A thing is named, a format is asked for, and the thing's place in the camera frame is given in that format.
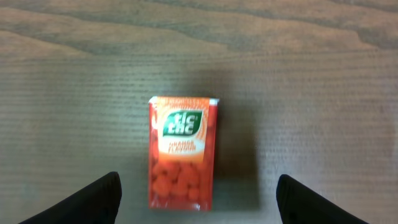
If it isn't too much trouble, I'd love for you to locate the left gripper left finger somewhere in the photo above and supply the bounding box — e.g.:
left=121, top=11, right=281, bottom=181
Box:
left=18, top=171, right=123, bottom=224

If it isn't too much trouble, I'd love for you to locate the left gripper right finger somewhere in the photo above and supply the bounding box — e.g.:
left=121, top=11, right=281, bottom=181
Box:
left=275, top=174, right=371, bottom=224

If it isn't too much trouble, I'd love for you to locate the orange candy box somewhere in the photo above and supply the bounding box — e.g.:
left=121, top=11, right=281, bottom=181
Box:
left=147, top=95, right=220, bottom=212

